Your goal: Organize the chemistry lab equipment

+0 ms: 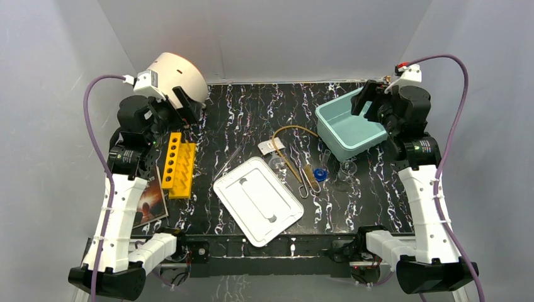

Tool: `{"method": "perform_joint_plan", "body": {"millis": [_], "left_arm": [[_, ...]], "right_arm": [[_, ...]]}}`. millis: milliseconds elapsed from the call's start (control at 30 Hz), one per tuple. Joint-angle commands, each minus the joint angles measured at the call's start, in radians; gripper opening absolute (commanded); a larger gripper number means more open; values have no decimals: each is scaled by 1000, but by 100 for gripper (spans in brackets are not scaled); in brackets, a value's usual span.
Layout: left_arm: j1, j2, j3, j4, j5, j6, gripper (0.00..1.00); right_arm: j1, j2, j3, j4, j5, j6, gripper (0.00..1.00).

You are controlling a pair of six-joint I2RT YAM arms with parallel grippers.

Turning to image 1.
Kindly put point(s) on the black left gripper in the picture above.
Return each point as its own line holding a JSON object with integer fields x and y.
{"x": 172, "y": 111}

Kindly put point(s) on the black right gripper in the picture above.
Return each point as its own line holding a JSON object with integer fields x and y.
{"x": 366, "y": 94}

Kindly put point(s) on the teal plastic bin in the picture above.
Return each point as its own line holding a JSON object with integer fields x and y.
{"x": 344, "y": 134}

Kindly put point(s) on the glass stirring rod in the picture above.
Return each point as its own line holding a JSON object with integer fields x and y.
{"x": 224, "y": 169}

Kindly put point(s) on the clear glass beaker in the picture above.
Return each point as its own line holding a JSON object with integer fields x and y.
{"x": 347, "y": 171}

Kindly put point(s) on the white paper packet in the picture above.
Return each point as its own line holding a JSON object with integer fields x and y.
{"x": 269, "y": 146}

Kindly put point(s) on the clear cylinder blue base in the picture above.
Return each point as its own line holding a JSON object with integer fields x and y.
{"x": 321, "y": 172}

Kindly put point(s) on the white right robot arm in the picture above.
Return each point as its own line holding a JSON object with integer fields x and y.
{"x": 435, "y": 263}

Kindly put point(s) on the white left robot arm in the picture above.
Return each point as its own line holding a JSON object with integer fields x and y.
{"x": 110, "y": 269}

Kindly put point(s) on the cream cylindrical drum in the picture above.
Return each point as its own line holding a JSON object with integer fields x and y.
{"x": 179, "y": 80}

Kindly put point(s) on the yellow test tube rack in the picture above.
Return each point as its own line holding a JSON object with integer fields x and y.
{"x": 177, "y": 177}

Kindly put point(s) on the wooden test tube clamp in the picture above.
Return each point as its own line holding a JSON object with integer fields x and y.
{"x": 311, "y": 181}

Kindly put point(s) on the dark book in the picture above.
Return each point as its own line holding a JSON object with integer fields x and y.
{"x": 152, "y": 204}

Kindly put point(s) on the white bin lid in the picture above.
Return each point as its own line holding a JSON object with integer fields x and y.
{"x": 262, "y": 206}

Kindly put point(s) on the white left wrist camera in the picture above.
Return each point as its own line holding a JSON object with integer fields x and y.
{"x": 146, "y": 84}

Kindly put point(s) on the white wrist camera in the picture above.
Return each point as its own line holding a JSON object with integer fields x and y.
{"x": 407, "y": 75}
{"x": 146, "y": 84}

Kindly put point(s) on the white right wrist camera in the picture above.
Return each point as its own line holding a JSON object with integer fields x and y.
{"x": 407, "y": 75}

